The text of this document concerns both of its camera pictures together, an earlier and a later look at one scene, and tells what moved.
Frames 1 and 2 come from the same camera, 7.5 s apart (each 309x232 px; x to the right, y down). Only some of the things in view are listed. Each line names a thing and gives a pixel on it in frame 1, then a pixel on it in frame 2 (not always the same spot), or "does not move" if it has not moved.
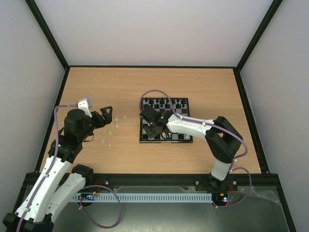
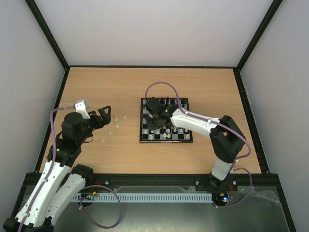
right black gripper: x=151 y=129 → x=157 y=120
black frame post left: x=48 y=33 does not move
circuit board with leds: x=220 y=197 does not move
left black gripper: x=108 y=118 does not move
